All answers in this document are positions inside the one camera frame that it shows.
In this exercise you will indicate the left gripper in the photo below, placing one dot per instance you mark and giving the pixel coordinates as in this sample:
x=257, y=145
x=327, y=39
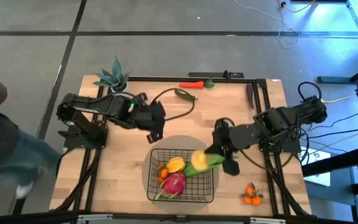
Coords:
x=152, y=116

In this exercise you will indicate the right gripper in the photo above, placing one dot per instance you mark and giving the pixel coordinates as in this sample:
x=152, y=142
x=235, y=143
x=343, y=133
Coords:
x=224, y=138

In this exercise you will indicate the green corn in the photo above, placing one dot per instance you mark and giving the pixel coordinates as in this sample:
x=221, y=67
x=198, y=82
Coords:
x=191, y=171

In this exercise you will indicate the yellow starfruit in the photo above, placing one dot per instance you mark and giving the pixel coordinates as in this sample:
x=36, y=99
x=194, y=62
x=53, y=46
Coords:
x=176, y=165

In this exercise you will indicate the orange tangerine cluster with leaves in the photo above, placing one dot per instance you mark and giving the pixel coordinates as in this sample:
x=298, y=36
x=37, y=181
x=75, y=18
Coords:
x=164, y=173
x=250, y=190

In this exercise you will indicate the pink dragon fruit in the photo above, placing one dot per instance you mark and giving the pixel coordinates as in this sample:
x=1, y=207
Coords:
x=174, y=184

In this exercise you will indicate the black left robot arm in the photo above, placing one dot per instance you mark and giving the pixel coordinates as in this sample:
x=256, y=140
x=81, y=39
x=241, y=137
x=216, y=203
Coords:
x=104, y=109

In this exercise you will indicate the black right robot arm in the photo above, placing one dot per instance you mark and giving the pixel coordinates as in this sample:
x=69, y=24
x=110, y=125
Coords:
x=278, y=121

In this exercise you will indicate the grey round mat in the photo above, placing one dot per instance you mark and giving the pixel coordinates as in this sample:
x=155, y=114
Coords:
x=179, y=141

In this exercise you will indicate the green chili pepper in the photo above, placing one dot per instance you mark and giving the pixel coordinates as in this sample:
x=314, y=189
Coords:
x=185, y=95

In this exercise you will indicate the orange carrot with green top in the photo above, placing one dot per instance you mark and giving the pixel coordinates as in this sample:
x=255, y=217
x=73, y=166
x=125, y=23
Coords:
x=193, y=84

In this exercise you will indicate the purple eggplant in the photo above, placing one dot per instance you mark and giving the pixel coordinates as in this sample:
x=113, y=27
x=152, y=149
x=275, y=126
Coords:
x=250, y=95

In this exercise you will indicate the potted green succulent plant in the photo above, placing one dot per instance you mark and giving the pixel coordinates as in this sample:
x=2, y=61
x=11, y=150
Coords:
x=115, y=76

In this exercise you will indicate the white paper sheet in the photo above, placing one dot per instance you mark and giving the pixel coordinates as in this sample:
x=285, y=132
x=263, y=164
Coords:
x=319, y=174

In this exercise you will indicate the black metal stand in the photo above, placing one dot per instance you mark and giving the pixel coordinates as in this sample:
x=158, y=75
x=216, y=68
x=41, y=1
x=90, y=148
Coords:
x=334, y=80

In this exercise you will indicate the black table frame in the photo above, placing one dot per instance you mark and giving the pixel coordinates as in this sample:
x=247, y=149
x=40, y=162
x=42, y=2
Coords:
x=166, y=79

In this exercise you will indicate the silver bracket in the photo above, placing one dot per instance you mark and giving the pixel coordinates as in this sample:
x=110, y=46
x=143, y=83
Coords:
x=95, y=217
x=267, y=221

